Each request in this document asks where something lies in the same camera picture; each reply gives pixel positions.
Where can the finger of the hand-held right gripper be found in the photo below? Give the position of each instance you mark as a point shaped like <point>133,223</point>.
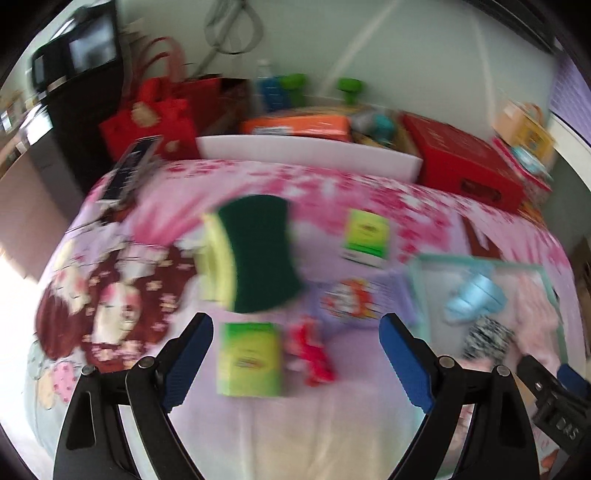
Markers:
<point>572,376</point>
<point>533,371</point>

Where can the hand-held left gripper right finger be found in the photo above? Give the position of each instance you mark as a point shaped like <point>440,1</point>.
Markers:
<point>406,364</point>

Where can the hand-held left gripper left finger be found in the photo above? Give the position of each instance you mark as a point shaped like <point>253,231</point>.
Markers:
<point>189,364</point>

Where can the leopard print scrunchie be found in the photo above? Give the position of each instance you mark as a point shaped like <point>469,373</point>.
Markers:
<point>487,337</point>

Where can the pink fluffy towel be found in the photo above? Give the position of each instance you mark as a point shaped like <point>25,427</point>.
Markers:
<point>535,314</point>

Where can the small green tissue pack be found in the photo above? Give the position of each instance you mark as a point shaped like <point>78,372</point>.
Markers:
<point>249,360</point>

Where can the shallow teal-rimmed white tray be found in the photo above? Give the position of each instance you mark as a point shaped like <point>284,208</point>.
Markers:
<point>429,286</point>

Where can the purple wet wipes pack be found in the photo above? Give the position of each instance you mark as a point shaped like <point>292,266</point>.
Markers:
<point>360,295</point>

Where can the small red packet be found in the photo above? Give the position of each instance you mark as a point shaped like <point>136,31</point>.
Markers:
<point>309,355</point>

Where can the green and yellow sponge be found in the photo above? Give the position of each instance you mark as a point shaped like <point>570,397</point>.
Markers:
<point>258,249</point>

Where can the printed cartoon bedsheet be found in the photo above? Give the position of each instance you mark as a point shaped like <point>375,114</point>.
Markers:
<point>138,286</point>

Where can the red and white patterned box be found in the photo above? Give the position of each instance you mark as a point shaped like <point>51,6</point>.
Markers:
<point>535,189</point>

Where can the smartphone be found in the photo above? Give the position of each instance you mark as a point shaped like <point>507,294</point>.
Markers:
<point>129,168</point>

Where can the light blue wipes pack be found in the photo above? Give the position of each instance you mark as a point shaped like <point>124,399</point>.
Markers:
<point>531,159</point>

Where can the red cardboard box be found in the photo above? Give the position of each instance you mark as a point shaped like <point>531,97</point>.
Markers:
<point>452,157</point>

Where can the white shelf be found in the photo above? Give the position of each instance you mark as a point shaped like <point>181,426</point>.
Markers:
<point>570,154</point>

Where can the white storage box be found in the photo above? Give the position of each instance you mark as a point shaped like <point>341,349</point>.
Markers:
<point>300,154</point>

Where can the small teal object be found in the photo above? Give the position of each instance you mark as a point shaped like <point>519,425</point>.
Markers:
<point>384,125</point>

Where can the red gift bag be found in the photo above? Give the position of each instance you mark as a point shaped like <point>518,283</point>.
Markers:
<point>152,120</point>

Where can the black cabinet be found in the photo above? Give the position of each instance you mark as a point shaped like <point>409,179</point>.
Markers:
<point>69,138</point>

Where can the orange package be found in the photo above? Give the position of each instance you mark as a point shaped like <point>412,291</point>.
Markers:
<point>295,124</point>

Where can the dark red paper bag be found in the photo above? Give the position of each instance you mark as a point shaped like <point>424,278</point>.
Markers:
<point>217,101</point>

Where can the green dumbbell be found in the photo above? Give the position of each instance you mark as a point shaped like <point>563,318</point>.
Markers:
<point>348,90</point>
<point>295,85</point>

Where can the blue water bottle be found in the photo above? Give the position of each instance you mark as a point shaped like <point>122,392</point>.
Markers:
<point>270,92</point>

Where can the black monitor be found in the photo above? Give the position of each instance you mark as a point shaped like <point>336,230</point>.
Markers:
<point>87,46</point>

